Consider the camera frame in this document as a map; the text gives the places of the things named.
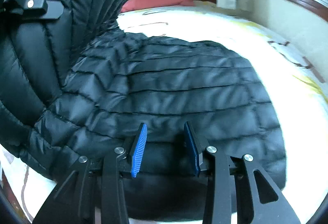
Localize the black quilted puffer jacket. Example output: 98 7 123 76
1 0 286 221

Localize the patterned white bed sheet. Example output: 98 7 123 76
0 1 328 224

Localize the red pillow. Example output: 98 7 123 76
121 0 195 13

